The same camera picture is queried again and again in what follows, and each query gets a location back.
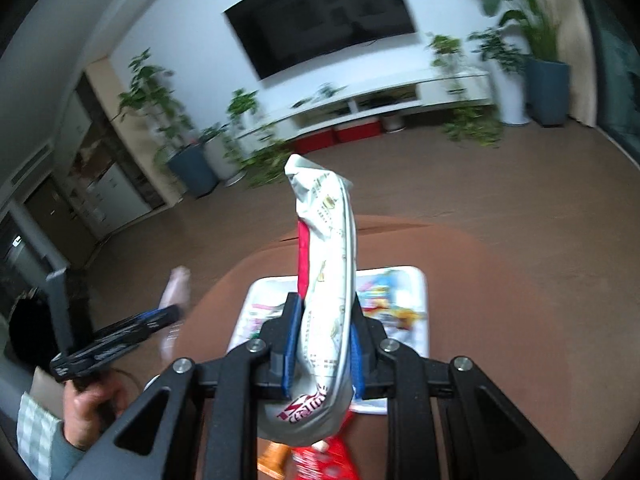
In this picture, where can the grey upright panel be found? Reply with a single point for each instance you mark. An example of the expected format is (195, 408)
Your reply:
(57, 305)

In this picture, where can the red snack bag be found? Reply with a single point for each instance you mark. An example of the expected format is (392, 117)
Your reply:
(325, 460)

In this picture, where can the hanging leafy plant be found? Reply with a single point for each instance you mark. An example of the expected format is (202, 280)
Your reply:
(445, 45)

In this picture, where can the white plastic tray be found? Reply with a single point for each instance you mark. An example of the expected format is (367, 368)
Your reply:
(415, 340)

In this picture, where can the long white and red bag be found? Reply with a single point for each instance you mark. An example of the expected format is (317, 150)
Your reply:
(325, 260)

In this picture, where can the bushy plant in white pot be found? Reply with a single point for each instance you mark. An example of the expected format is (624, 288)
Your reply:
(512, 95)

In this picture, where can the red storage box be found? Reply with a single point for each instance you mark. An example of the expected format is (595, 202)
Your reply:
(317, 139)
(357, 131)

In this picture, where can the tall plant in blue pot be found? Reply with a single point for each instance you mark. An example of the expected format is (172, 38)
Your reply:
(192, 170)

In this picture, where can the orange snack packet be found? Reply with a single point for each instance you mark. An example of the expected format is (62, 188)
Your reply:
(272, 455)

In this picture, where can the large plant in blue pot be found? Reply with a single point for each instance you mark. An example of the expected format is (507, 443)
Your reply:
(547, 90)

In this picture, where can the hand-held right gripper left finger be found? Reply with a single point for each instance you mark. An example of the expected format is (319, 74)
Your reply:
(292, 345)

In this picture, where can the beige curtain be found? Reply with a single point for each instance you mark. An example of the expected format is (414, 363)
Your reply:
(575, 35)

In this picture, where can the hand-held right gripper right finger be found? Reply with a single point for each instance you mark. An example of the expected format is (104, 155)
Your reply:
(356, 355)

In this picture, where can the pink and white snack packet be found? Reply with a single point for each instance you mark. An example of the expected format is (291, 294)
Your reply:
(175, 285)

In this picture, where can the black wall television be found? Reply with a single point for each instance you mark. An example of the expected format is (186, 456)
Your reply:
(320, 15)

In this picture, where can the person's left hand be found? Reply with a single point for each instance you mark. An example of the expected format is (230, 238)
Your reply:
(90, 407)

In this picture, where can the trailing green plant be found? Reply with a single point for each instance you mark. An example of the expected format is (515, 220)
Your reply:
(245, 102)

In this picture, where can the white television cabinet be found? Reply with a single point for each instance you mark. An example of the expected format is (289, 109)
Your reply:
(450, 90)

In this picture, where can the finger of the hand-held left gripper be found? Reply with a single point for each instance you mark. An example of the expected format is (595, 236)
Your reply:
(120, 347)
(155, 316)

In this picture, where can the wooden wall cabinet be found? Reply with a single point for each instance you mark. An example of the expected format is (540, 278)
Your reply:
(100, 160)

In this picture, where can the panda print snack packet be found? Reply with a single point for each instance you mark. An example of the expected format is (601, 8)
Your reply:
(387, 305)

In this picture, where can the small plant in white pot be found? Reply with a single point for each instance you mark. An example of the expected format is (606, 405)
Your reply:
(222, 160)

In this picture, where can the person's left forearm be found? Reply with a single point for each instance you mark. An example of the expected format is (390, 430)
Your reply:
(40, 430)

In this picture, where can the dark wooden door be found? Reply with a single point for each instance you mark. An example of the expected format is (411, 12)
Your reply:
(50, 210)

